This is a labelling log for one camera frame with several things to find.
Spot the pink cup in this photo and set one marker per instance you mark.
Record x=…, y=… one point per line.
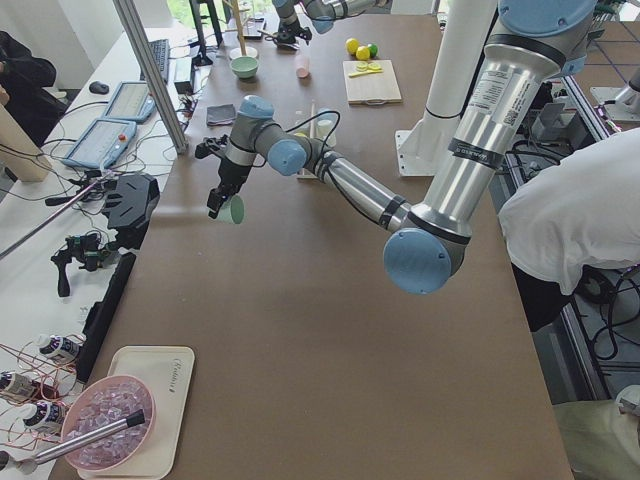
x=302, y=66

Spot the yellow lemon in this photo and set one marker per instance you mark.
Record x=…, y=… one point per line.
x=351, y=45
x=363, y=53

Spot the blue teach pendant near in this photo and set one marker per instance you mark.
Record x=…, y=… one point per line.
x=101, y=144

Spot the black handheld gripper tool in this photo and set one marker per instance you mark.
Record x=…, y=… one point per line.
x=87, y=249

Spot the cream tray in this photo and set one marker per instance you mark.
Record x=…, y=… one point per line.
x=166, y=371

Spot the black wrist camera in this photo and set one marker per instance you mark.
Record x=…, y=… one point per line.
x=211, y=146

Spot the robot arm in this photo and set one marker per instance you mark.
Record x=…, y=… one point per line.
x=493, y=58
x=322, y=14

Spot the yellow plastic knife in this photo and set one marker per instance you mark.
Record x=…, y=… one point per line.
x=357, y=74

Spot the light blue cup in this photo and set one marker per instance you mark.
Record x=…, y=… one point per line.
x=325, y=114

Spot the white cup front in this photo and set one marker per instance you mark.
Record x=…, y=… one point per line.
x=325, y=132

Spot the green bowl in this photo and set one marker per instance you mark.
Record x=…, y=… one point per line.
x=244, y=67

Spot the black keyboard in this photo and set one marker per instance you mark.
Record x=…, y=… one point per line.
x=160, y=50

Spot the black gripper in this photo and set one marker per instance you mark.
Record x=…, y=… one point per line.
x=287, y=35
x=233, y=174

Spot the black perforated device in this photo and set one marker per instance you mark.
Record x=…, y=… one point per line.
x=128, y=208

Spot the aluminium frame post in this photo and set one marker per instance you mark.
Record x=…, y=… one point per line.
x=135, y=31

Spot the lemon slices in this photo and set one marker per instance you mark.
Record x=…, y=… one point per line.
x=368, y=67

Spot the blue teach pendant far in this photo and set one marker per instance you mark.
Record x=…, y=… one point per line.
x=131, y=101

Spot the white wire cup rack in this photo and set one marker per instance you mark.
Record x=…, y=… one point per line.
x=311, y=121

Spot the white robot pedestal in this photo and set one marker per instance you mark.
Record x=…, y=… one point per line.
x=422, y=149

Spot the pink bowl of ice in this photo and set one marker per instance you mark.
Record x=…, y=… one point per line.
x=106, y=401

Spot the light green cup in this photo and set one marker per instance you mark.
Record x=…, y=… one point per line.
x=232, y=211

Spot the person in white shirt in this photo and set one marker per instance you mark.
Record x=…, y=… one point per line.
x=581, y=213

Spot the grey cloth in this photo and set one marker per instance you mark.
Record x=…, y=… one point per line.
x=220, y=115

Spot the person in black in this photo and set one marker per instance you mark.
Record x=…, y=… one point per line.
x=23, y=82

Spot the black mouse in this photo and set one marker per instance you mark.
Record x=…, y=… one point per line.
x=100, y=88

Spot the blue teach pendant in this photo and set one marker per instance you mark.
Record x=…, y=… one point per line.
x=101, y=144
x=131, y=101

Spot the wooden cutting board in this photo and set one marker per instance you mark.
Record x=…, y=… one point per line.
x=372, y=89

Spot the wooden mug tree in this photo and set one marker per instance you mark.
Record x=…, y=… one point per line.
x=246, y=51

